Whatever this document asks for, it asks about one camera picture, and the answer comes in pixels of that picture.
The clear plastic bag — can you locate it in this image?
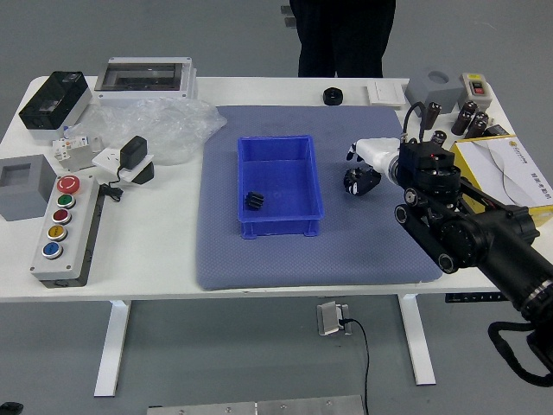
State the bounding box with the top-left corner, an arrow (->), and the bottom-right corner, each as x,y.
64,95 -> 229,166

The person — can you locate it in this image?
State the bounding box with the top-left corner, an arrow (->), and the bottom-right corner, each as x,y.
288,0 -> 397,79

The grey switch box red button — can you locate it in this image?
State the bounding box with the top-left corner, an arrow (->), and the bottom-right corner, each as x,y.
457,72 -> 495,109

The black hex nut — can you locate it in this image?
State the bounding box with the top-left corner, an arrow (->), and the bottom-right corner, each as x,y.
322,86 -> 346,107

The white circuit breaker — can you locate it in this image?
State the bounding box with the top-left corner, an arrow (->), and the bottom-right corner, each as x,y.
51,134 -> 105,172

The blue plastic box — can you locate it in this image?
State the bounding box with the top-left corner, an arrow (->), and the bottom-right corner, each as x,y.
236,134 -> 326,240

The black adapter cord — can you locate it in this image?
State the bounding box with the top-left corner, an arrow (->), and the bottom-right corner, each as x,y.
98,166 -> 126,203

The black table height control panel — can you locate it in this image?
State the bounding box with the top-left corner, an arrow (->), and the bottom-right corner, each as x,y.
444,293 -> 505,303

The small black gear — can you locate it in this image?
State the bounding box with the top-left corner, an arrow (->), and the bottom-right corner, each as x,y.
245,189 -> 265,213

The white table leg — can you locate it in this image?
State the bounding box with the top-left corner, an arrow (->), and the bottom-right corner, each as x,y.
93,299 -> 132,398
397,293 -> 437,386

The grey block with square hole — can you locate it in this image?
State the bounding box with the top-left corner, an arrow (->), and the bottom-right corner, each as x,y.
0,154 -> 60,222

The black power adapter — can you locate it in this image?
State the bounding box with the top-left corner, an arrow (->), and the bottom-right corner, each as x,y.
119,135 -> 149,170

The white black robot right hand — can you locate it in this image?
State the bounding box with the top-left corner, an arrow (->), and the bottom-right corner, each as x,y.
343,137 -> 401,199

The yellow and white cardboard box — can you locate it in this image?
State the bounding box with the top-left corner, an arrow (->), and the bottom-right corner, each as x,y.
448,134 -> 553,228

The grey metal plate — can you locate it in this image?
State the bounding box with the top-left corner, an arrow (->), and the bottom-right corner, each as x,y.
146,394 -> 366,415

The grey block with round hole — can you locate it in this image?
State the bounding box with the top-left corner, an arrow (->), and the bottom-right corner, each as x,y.
404,68 -> 466,114

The big black gear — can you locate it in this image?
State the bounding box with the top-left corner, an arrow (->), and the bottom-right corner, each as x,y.
344,167 -> 368,196

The white box with black lid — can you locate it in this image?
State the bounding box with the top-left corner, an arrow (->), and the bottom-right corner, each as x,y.
18,71 -> 93,142

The white enclosure with clear lid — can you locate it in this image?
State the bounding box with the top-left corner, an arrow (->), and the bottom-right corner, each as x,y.
93,55 -> 199,109

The silver floor socket box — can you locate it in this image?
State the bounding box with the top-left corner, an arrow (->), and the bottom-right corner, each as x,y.
316,301 -> 353,337

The white socket on black base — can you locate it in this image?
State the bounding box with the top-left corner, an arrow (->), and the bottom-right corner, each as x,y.
92,146 -> 156,187

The white wall switch panel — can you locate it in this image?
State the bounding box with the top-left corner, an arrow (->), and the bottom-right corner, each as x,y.
365,80 -> 406,107

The grey-blue padded mat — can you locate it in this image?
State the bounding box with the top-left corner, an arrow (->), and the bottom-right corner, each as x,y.
194,105 -> 445,291

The grey five-button control box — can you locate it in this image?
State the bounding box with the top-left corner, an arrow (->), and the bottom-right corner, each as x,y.
29,174 -> 105,289

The black floor cable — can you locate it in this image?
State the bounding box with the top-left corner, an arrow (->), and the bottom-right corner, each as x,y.
339,318 -> 372,415

